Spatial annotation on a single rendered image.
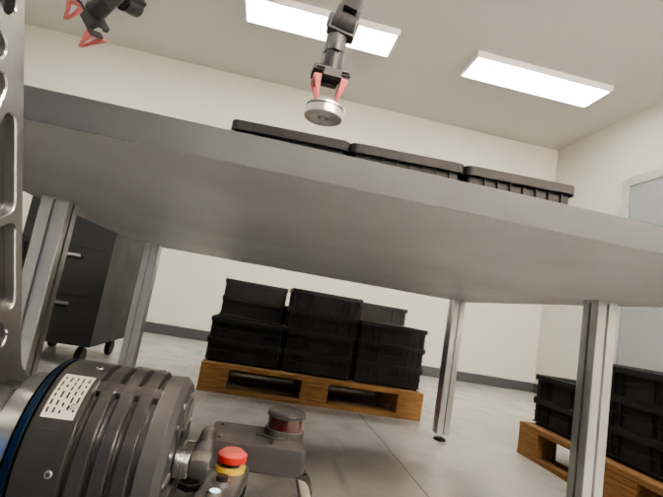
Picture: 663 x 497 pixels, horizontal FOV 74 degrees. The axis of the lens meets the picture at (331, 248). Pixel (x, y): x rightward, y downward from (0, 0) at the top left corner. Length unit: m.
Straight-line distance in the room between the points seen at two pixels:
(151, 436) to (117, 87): 4.87
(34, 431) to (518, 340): 5.08
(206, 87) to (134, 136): 4.49
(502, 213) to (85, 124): 0.51
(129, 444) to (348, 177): 0.36
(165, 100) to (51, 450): 4.71
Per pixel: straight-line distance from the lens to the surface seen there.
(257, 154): 0.54
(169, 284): 4.61
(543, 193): 1.27
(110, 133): 0.57
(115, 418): 0.45
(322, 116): 1.26
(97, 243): 2.63
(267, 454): 0.78
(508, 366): 5.29
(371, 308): 2.92
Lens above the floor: 0.51
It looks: 8 degrees up
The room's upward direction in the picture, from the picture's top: 10 degrees clockwise
